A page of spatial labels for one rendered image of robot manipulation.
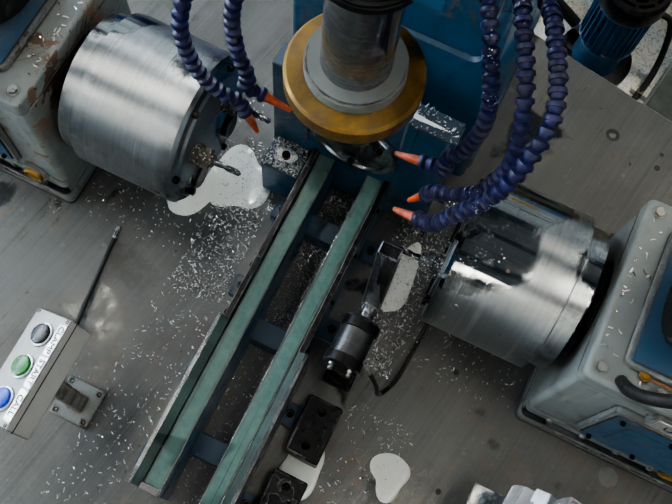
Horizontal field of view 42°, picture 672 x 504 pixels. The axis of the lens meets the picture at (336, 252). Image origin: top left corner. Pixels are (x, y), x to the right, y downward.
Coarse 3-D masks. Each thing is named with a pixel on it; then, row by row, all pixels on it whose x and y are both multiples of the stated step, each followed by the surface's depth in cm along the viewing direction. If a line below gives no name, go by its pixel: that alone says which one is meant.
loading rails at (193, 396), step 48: (384, 192) 147; (288, 240) 144; (336, 240) 144; (240, 288) 140; (336, 288) 141; (240, 336) 138; (288, 336) 139; (192, 384) 135; (288, 384) 135; (192, 432) 134; (240, 432) 134; (144, 480) 130; (240, 480) 130
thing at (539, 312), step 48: (528, 192) 126; (480, 240) 120; (528, 240) 120; (576, 240) 121; (432, 288) 126; (480, 288) 120; (528, 288) 119; (576, 288) 119; (480, 336) 125; (528, 336) 121
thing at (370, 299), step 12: (384, 252) 109; (396, 252) 109; (384, 264) 111; (396, 264) 110; (372, 276) 118; (384, 276) 116; (372, 288) 123; (384, 288) 120; (372, 300) 128; (372, 312) 130
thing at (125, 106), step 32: (96, 32) 128; (128, 32) 127; (160, 32) 129; (96, 64) 125; (128, 64) 125; (160, 64) 125; (224, 64) 129; (64, 96) 128; (96, 96) 125; (128, 96) 125; (160, 96) 124; (192, 96) 124; (64, 128) 131; (96, 128) 127; (128, 128) 126; (160, 128) 124; (192, 128) 127; (224, 128) 142; (96, 160) 133; (128, 160) 129; (160, 160) 126; (192, 160) 131; (160, 192) 132; (192, 192) 140
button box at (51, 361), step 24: (48, 312) 123; (24, 336) 123; (72, 336) 122; (48, 360) 119; (72, 360) 123; (0, 384) 120; (24, 384) 119; (48, 384) 120; (0, 408) 118; (24, 408) 118; (24, 432) 119
